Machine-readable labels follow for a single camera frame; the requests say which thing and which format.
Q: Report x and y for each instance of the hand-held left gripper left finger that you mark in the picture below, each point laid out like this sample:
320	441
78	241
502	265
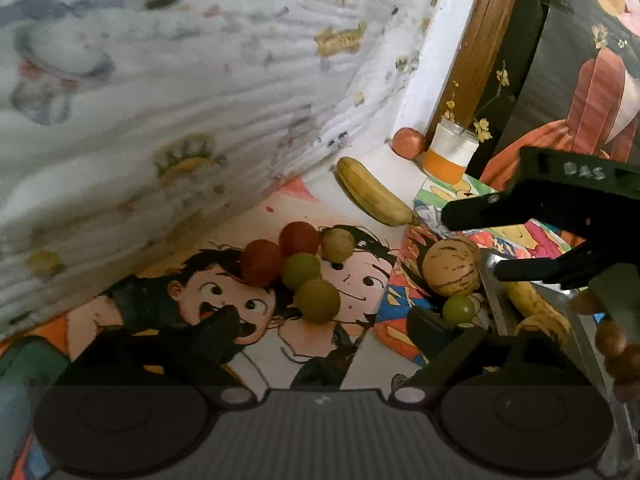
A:
216	331

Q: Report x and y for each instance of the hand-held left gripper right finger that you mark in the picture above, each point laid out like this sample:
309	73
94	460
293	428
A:
425	331

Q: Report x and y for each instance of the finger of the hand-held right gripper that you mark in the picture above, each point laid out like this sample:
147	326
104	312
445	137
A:
475	212
540	269

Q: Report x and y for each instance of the green grape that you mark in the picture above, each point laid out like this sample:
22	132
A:
457	309
300	270

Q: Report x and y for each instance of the metal tray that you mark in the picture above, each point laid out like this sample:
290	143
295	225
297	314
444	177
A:
500	305

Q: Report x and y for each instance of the brown longan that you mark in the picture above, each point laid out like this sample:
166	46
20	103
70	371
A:
317	301
337	244

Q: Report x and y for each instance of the red grape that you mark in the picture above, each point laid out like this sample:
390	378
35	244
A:
261	261
299	238

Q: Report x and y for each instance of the person's right hand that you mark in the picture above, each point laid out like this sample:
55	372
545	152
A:
615	340

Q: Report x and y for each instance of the small yellow fruit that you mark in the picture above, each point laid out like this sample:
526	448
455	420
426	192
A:
526	301

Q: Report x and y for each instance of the colourful cartoon printed cloth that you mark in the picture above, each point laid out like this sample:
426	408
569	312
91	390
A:
400	280

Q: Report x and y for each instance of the white and orange cup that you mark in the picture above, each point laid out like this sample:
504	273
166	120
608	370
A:
447	157

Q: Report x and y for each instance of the cartoon children printed mat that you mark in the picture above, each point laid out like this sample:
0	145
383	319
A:
280	350

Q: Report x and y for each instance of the yellow flower sprig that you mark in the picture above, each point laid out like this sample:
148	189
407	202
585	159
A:
481	127

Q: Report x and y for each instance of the red apple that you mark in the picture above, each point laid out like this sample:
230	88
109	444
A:
407	143

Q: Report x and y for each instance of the yellow banana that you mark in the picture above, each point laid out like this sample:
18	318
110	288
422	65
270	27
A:
370	190

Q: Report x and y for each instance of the white cartoon printed blanket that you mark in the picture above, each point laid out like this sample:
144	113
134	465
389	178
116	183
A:
200	85

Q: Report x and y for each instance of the wall poster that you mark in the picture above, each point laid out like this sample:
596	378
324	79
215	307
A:
600	110

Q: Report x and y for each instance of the brown wooden frame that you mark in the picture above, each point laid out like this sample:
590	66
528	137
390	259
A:
480	35

